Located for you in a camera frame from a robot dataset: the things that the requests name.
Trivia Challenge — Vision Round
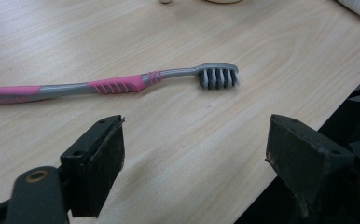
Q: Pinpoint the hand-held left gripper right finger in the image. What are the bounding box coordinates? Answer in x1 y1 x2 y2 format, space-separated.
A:
265 113 360 224

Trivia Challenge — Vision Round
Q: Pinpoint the pink and grey toothbrush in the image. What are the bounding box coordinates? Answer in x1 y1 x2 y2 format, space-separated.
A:
0 63 241 105

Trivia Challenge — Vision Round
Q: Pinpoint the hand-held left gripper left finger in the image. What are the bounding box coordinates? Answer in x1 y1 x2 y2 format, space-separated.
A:
59 114 126 218

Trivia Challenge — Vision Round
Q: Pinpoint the white cup with side holder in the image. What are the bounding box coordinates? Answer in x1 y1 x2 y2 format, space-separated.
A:
159 0 244 5

